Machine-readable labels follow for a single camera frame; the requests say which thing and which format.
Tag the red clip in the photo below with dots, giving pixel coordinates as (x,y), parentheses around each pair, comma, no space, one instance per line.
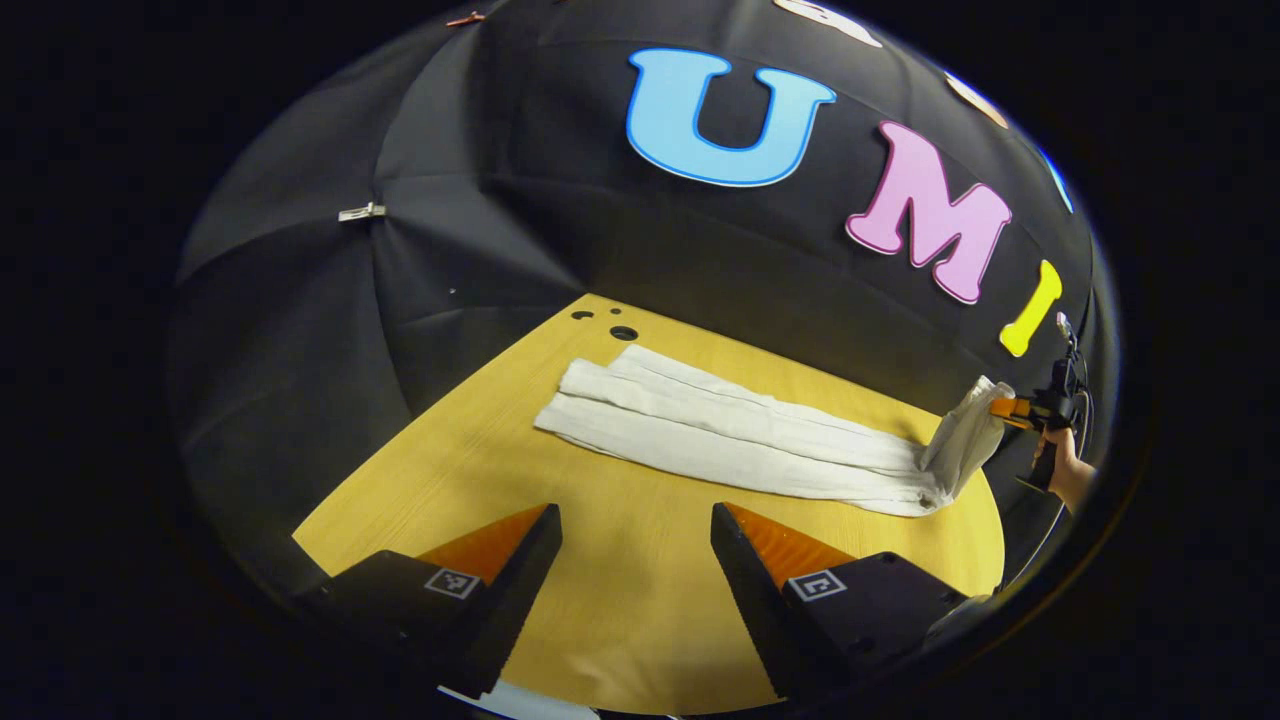
(465,18)

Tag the silver clip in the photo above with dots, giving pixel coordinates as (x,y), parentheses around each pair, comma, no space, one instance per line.
(362,212)

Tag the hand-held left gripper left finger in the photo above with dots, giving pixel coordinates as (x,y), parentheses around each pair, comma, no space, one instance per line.
(515,600)

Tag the white jeans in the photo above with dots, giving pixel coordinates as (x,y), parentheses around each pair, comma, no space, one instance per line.
(720,430)

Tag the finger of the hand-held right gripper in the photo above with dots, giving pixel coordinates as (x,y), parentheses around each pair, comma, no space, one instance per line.
(1003,406)

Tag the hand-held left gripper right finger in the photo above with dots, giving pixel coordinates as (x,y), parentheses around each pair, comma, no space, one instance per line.
(760,600)

